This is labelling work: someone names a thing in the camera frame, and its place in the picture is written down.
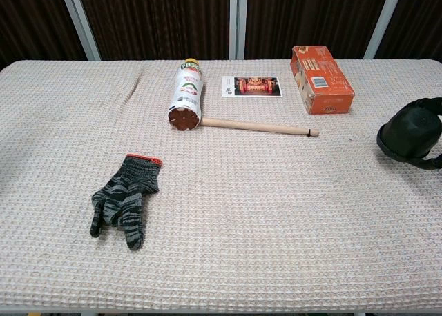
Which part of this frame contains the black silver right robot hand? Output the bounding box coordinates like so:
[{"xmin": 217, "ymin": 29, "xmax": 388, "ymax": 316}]
[{"xmin": 410, "ymin": 97, "xmax": 442, "ymax": 170}]

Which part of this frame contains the black plastic cup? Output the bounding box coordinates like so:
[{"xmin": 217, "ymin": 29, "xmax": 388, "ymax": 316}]
[{"xmin": 376, "ymin": 98, "xmax": 442, "ymax": 165}]

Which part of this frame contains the dark corrugated partition panel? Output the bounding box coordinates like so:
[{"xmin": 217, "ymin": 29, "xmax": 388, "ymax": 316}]
[
  {"xmin": 74, "ymin": 0, "xmax": 231, "ymax": 61},
  {"xmin": 375, "ymin": 0, "xmax": 442, "ymax": 60},
  {"xmin": 245, "ymin": 0, "xmax": 391, "ymax": 60},
  {"xmin": 0, "ymin": 0, "xmax": 87, "ymax": 70}
]

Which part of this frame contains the orange cardboard box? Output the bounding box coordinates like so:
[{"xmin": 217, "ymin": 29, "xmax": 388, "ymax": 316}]
[{"xmin": 290, "ymin": 45, "xmax": 356, "ymax": 115}]

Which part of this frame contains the white-bordered photo card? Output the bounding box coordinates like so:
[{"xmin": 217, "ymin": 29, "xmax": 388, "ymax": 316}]
[{"xmin": 221, "ymin": 75, "xmax": 283, "ymax": 98}]

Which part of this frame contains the wooden stick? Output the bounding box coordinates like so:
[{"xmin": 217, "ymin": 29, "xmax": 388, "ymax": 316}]
[{"xmin": 200, "ymin": 117, "xmax": 320, "ymax": 138}]

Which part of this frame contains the beige waffle-weave tablecloth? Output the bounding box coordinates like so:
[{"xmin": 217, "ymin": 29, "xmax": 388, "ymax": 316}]
[{"xmin": 0, "ymin": 59, "xmax": 442, "ymax": 312}]

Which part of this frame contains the white drink bottle yellow cap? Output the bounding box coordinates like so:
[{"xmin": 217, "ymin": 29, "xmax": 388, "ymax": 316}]
[{"xmin": 167, "ymin": 57, "xmax": 204, "ymax": 132}]

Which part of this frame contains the grey black striped knit glove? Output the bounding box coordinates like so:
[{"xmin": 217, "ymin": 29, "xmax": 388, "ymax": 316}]
[{"xmin": 90, "ymin": 153, "xmax": 163, "ymax": 251}]

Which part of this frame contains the grey metal partition post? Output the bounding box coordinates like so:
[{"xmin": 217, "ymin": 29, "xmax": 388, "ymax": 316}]
[
  {"xmin": 363, "ymin": 0, "xmax": 405, "ymax": 60},
  {"xmin": 57, "ymin": 0, "xmax": 102, "ymax": 61},
  {"xmin": 229, "ymin": 0, "xmax": 249, "ymax": 60}
]

